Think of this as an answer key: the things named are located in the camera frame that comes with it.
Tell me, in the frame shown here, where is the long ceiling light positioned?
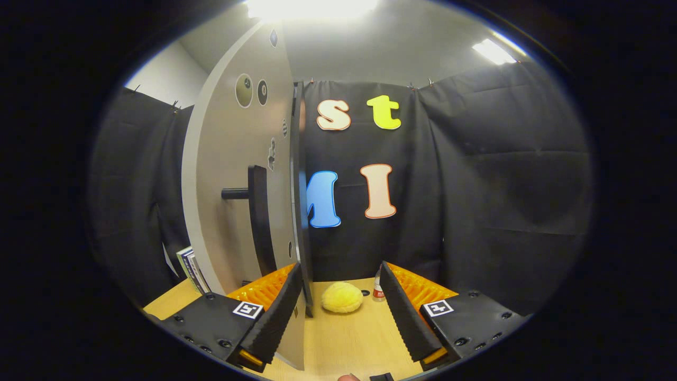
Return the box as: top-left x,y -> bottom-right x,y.
472,32 -> 529,66

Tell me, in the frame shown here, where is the yellow plush toy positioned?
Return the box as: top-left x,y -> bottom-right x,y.
321,282 -> 364,314

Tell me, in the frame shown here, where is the blue book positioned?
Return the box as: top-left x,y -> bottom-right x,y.
182,250 -> 204,293

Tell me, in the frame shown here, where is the large ceiling light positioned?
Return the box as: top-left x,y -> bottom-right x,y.
243,0 -> 379,21

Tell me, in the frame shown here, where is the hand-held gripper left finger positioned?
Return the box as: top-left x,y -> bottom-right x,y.
153,262 -> 303,373

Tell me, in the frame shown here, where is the black door handle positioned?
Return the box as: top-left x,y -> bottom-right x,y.
221,165 -> 277,277

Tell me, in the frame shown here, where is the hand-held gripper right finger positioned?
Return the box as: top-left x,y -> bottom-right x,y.
380,261 -> 529,371

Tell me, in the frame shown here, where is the beige shoe cabinet door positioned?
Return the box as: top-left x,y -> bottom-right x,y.
181,20 -> 307,371

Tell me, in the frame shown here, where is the black backdrop cloth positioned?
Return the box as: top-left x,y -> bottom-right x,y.
87,61 -> 593,318

